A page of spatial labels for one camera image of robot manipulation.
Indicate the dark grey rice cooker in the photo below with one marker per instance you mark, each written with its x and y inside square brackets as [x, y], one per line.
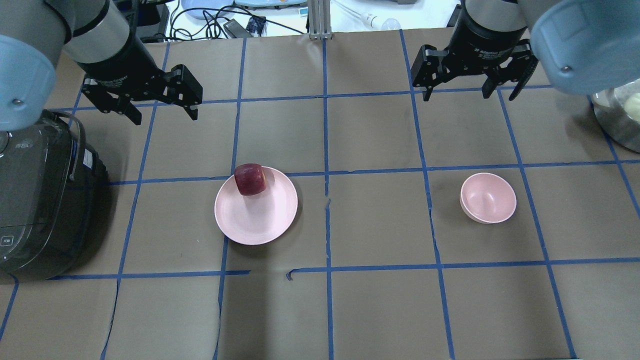
[48, 178]

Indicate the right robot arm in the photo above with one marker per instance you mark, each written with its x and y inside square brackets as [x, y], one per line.
[584, 46]

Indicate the steel pot with bun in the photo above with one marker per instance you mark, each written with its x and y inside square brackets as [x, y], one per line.
[617, 111]

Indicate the aluminium frame post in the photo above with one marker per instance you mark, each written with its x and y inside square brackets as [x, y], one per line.
[318, 17]

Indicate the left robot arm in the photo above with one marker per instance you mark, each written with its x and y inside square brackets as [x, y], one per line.
[98, 37]

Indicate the red apple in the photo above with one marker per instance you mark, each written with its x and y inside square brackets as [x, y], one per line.
[250, 179]

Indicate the pink plate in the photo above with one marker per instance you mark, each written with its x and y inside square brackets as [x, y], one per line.
[260, 218]

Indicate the pink bowl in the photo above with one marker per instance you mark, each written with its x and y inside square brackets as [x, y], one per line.
[487, 198]

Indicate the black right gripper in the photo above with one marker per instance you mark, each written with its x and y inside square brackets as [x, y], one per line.
[484, 36]

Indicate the black power adapter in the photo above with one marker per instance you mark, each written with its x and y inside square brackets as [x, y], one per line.
[234, 30]

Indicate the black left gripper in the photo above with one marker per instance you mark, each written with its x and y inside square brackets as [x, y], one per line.
[123, 64]

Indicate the light blue plate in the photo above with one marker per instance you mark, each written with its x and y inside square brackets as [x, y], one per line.
[195, 8]

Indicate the light bulb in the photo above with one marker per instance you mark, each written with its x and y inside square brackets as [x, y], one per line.
[379, 23]

